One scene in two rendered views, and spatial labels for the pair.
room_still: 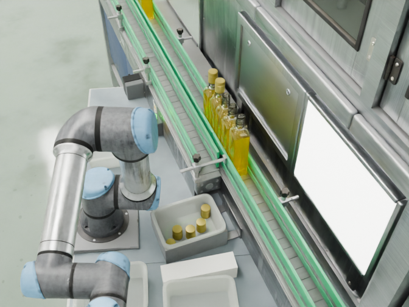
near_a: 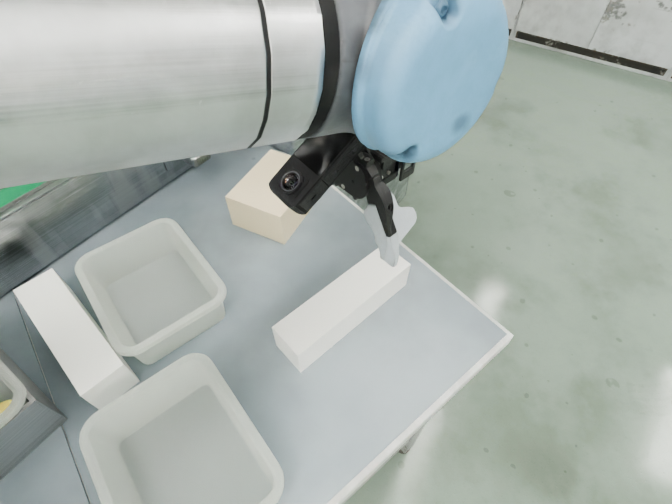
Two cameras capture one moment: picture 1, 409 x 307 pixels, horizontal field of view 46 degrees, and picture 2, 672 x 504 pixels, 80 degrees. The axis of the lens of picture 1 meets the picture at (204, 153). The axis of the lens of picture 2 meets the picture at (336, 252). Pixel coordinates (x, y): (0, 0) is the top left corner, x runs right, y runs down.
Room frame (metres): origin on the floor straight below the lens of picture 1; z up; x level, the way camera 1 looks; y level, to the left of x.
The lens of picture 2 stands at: (0.65, 0.48, 1.34)
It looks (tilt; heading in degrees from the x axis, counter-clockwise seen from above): 51 degrees down; 237
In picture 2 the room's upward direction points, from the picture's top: straight up
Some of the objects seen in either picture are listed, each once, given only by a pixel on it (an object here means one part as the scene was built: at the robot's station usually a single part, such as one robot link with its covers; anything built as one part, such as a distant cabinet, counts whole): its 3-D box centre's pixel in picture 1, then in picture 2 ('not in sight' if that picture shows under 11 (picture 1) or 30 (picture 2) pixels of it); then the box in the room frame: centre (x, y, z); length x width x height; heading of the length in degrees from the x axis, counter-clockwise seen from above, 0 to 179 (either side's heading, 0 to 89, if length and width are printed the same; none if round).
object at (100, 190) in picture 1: (99, 190); not in sight; (1.04, 0.35, 0.93); 0.13 x 0.12 x 0.14; 91
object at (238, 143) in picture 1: (238, 150); not in sight; (1.17, -0.12, 0.99); 0.06 x 0.06 x 0.21; 21
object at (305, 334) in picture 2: not in sight; (345, 304); (0.45, 0.20, 0.78); 0.24 x 0.06 x 0.06; 9
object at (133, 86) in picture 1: (133, 86); not in sight; (1.77, 0.32, 0.79); 0.08 x 0.08 x 0.08; 21
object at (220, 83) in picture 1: (220, 85); not in sight; (1.34, -0.05, 1.14); 0.04 x 0.04 x 0.04
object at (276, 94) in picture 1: (298, 130); not in sight; (1.10, -0.29, 1.15); 0.90 x 0.03 x 0.34; 21
